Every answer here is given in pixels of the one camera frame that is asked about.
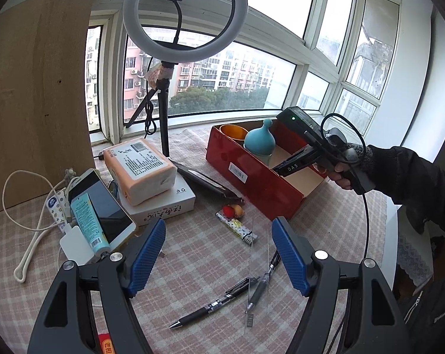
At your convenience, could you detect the teal lidded bottle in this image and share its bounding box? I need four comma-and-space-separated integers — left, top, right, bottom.
243, 118, 276, 165

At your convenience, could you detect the black wet wipes pack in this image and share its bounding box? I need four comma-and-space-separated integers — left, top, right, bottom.
171, 160, 245, 205

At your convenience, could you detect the gold white smartphone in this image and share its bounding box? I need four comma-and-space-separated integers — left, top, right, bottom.
68, 169, 137, 252

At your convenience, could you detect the operator black sleeve forearm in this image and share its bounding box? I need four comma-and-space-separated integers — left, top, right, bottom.
361, 145, 445, 234

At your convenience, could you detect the orange tissue pack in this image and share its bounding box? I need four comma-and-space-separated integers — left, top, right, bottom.
103, 137, 177, 206

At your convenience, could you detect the black tripod stand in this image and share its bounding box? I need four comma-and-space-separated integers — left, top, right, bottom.
124, 60, 179, 158

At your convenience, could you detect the small red orange toy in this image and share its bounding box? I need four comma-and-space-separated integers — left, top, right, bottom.
221, 204, 245, 219

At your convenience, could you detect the operator right hand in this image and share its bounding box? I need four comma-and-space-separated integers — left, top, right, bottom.
328, 143, 376, 195

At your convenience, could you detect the light blue cream tube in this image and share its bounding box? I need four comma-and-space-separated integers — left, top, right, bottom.
70, 193, 111, 257

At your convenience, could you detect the black gel pen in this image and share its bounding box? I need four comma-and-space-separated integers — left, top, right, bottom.
169, 276, 260, 329
246, 250, 281, 314

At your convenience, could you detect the large plywood board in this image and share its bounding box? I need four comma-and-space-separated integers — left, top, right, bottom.
0, 0, 93, 211

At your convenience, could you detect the white power adapter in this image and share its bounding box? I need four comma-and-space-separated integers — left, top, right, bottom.
59, 225, 94, 266

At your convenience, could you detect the ring light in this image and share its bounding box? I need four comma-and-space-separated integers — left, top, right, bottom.
121, 0, 249, 65

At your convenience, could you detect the orange metallic cup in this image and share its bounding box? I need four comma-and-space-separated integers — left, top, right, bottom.
219, 124, 248, 145

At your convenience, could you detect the patterned lip balm stick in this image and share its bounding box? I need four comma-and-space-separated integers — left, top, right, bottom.
215, 211, 258, 246

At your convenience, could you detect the white product box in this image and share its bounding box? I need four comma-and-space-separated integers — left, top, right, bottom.
118, 173, 196, 227

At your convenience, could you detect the red cardboard box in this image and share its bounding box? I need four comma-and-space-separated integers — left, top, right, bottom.
206, 122, 326, 220

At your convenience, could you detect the white charging cable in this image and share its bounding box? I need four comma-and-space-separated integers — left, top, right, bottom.
1, 169, 79, 284

